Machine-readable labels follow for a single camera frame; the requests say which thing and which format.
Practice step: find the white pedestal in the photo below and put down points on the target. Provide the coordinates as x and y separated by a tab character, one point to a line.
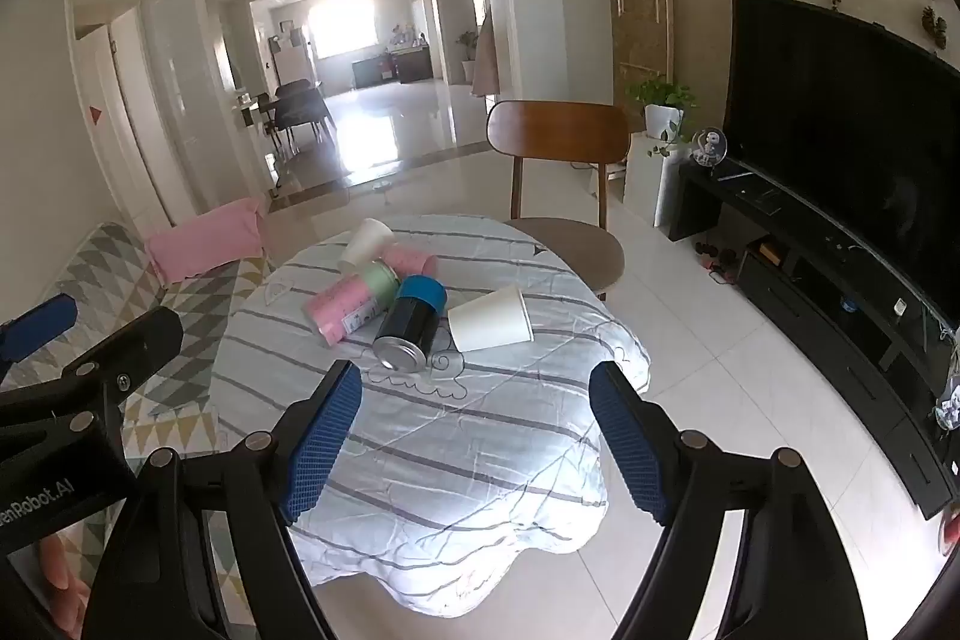
651	183

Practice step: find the person's left hand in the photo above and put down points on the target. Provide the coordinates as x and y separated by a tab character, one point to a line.
60	572

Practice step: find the small white paper cup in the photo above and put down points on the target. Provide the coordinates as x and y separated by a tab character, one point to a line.
365	244

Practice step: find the dining table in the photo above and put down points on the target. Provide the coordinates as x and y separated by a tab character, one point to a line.
251	104

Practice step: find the pink can with green lid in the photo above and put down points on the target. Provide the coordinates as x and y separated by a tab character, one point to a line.
346	306

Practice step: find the glass snow globe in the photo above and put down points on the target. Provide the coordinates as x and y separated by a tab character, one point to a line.
709	149

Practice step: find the wooden chair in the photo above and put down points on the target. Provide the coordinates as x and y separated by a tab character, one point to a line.
555	130

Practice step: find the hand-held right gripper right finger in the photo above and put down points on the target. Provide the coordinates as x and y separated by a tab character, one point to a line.
630	449

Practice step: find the dark dining chair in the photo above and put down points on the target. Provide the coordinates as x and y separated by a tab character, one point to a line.
304	108

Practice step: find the white refrigerator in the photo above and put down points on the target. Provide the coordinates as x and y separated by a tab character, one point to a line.
291	61

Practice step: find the triangle patterned sofa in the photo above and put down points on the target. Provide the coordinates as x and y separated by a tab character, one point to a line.
112	265

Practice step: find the dark wooden cabinet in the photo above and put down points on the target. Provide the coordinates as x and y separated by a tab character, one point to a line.
394	66

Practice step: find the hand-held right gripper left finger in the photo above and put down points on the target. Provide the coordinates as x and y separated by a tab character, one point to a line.
322	441

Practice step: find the large white paper cup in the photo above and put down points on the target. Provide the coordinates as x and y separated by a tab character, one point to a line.
491	319

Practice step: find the white door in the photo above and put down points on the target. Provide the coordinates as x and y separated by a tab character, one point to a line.
127	115

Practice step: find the striped white tablecloth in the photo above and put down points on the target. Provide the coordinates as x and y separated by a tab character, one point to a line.
465	452

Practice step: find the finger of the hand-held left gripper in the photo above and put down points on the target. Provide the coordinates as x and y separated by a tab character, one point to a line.
135	344
37	325

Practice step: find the black can with blue lid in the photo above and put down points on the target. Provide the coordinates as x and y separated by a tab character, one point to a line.
406	325

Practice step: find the large black television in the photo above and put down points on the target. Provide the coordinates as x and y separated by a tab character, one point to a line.
847	145

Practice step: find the distant potted plant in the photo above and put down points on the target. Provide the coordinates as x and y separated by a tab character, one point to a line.
467	48

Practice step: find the potted green plant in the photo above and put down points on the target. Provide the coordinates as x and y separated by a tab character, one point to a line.
664	115

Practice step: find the black television stand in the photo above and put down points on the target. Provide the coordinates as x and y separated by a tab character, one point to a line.
825	317

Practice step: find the pink cylinder can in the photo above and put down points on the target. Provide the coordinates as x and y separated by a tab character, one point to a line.
412	260

